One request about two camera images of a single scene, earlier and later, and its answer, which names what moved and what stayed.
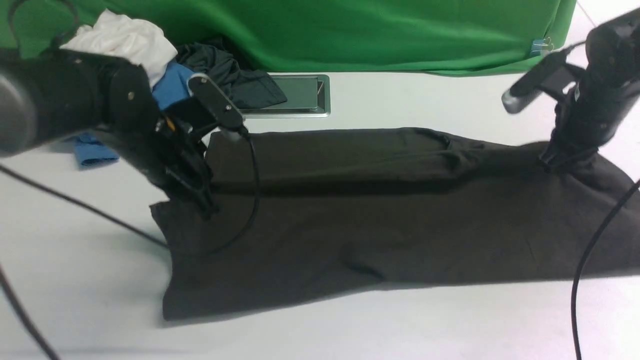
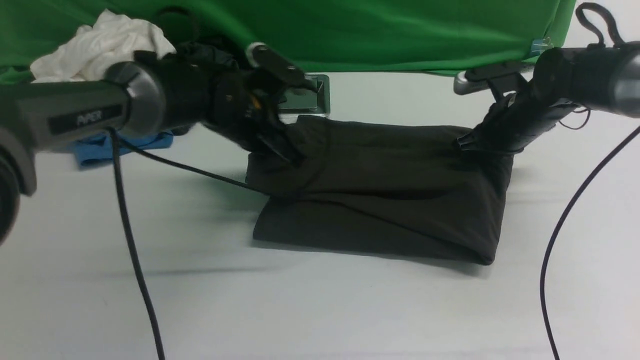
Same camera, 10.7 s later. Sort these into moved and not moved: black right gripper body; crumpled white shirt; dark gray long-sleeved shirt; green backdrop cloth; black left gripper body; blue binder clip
Moved: black right gripper body; dark gray long-sleeved shirt; black left gripper body
Not moved: blue binder clip; green backdrop cloth; crumpled white shirt
